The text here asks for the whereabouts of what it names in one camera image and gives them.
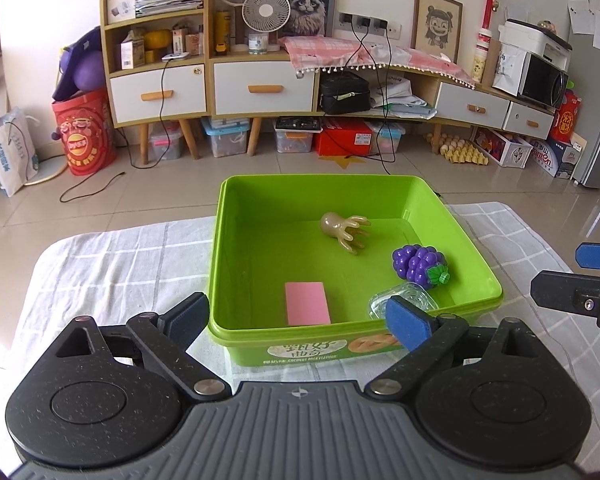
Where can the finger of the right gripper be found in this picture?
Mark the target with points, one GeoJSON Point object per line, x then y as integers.
{"type": "Point", "coordinates": [588, 256]}

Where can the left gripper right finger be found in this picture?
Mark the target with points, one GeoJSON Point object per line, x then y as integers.
{"type": "Point", "coordinates": [428, 341]}

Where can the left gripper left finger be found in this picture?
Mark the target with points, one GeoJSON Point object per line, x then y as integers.
{"type": "Point", "coordinates": [163, 340]}

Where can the purple toy grapes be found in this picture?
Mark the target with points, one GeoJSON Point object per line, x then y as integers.
{"type": "Point", "coordinates": [421, 265]}

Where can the pink rectangular block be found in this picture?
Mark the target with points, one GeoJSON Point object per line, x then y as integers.
{"type": "Point", "coordinates": [306, 304]}

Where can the beige rubber octopus toy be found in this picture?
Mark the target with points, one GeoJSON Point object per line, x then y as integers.
{"type": "Point", "coordinates": [345, 230]}

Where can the grey checkered cloth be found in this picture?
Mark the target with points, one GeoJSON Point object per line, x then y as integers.
{"type": "Point", "coordinates": [112, 276]}

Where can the green plastic cookie box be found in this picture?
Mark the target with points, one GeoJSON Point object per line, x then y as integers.
{"type": "Point", "coordinates": [267, 233]}

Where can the yellow egg tray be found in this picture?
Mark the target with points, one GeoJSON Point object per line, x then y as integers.
{"type": "Point", "coordinates": [460, 151]}

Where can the black microwave oven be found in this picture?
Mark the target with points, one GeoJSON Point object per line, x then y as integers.
{"type": "Point", "coordinates": [541, 82]}

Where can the blue lid storage bin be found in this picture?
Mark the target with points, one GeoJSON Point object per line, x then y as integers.
{"type": "Point", "coordinates": [226, 138]}

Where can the white printer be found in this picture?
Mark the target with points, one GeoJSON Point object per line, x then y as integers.
{"type": "Point", "coordinates": [538, 40]}

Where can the red cardboard box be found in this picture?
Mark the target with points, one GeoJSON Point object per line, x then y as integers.
{"type": "Point", "coordinates": [344, 137]}

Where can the red cylindrical bag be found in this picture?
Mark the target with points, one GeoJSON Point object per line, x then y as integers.
{"type": "Point", "coordinates": [85, 130]}

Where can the white shopping bag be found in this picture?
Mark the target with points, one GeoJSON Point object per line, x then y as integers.
{"type": "Point", "coordinates": [18, 158]}

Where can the black bag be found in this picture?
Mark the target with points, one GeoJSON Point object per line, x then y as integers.
{"type": "Point", "coordinates": [343, 93]}

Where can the wooden cabinet with drawers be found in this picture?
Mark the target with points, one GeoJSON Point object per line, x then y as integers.
{"type": "Point", "coordinates": [261, 86]}

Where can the purple plush toy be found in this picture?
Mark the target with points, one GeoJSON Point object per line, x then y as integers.
{"type": "Point", "coordinates": [81, 67]}

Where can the pink checkered cloth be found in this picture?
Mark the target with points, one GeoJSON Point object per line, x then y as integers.
{"type": "Point", "coordinates": [321, 54]}

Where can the white desk fan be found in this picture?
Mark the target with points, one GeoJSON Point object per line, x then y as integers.
{"type": "Point", "coordinates": [262, 18]}

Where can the clear bin orange handle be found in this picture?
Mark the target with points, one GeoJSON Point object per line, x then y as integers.
{"type": "Point", "coordinates": [294, 135]}

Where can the cartoon girl picture frame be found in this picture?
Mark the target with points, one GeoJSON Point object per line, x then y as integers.
{"type": "Point", "coordinates": [437, 26]}

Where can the cat picture frame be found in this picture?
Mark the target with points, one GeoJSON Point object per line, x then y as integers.
{"type": "Point", "coordinates": [310, 18]}

